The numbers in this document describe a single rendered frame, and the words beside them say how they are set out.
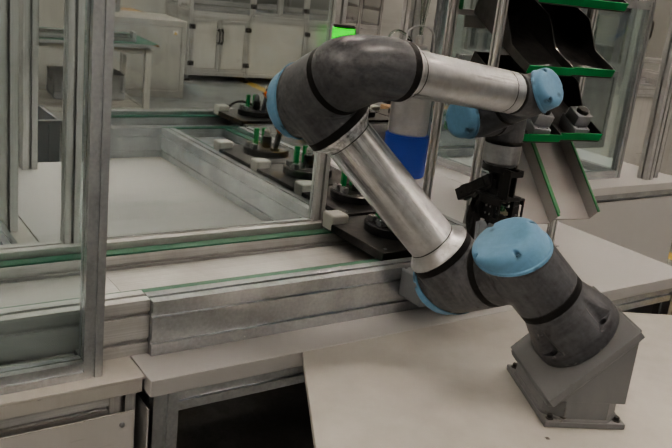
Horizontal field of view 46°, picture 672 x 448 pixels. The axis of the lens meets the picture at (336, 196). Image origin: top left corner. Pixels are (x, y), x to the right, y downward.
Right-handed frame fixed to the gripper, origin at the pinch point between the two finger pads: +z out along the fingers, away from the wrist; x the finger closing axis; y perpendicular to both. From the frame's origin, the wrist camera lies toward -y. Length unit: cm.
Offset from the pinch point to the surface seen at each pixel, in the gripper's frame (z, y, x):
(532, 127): -23.6, -15.0, 27.0
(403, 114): -10, -98, 56
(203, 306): 5, -4, -61
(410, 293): 6.8, 0.3, -17.5
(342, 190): -1.1, -45.2, -4.5
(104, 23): -43, 0, -81
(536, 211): -2.8, -13.3, 31.8
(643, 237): 35, -69, 165
